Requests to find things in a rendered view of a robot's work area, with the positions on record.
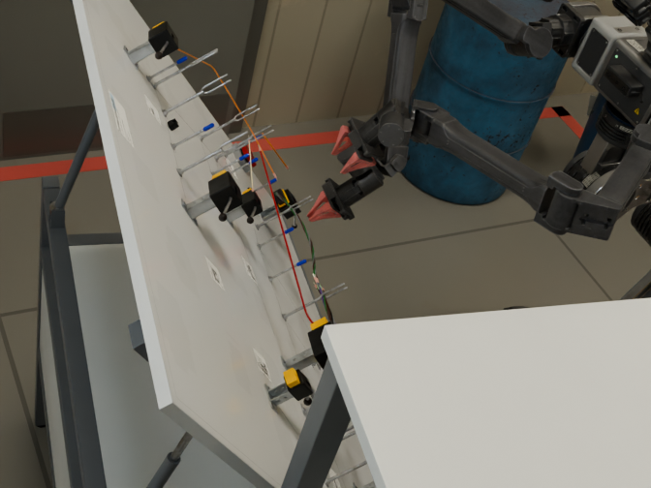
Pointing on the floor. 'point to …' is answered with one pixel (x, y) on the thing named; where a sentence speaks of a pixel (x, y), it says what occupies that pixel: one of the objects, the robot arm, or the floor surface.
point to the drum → (480, 98)
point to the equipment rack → (488, 399)
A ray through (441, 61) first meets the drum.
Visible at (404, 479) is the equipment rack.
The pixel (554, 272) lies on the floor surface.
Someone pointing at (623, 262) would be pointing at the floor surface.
